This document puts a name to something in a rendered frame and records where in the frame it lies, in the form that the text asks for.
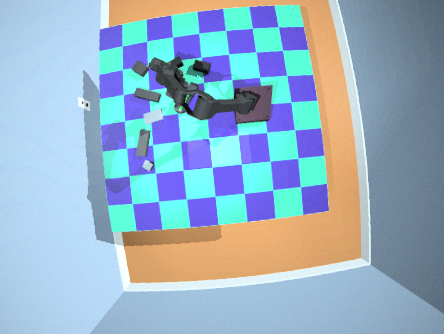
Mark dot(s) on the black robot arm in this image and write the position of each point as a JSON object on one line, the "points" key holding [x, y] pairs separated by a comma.
{"points": [[206, 106]]}

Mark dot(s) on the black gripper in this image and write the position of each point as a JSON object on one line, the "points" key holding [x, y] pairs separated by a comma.
{"points": [[191, 86]]}

